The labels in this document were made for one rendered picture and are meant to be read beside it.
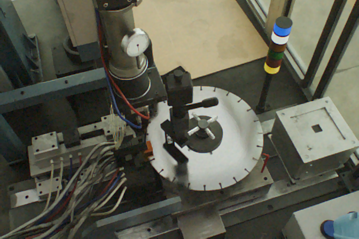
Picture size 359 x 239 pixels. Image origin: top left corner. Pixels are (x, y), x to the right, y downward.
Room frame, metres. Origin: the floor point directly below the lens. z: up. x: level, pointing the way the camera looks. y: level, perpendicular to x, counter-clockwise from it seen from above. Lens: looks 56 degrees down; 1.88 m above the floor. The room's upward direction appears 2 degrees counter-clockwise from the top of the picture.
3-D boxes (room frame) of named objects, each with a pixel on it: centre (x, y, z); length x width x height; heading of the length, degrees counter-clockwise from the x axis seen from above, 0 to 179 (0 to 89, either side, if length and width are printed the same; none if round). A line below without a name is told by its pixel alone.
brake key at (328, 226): (0.28, -0.37, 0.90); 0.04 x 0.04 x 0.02
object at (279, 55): (0.75, -0.29, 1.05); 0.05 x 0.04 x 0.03; 16
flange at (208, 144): (0.54, -0.07, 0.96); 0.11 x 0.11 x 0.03
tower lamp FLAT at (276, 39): (0.75, -0.29, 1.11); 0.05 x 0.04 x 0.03; 16
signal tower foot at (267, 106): (0.75, -0.29, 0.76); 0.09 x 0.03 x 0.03; 106
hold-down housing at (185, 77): (0.49, 0.00, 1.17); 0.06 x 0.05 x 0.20; 97
